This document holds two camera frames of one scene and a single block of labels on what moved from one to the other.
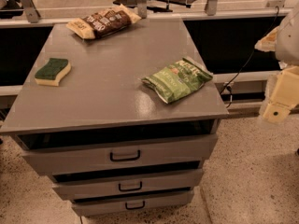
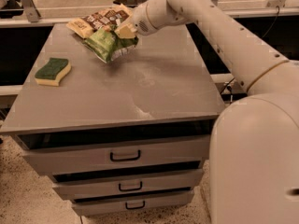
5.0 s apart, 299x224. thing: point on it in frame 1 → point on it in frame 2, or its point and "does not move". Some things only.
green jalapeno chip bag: x=177 y=80 → x=105 y=44
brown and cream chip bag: x=106 y=22 does not move
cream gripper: x=289 y=42 → x=139 y=21
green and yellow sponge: x=52 y=72 does not move
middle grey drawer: x=121 y=182 does not move
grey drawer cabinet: x=123 y=122 does not move
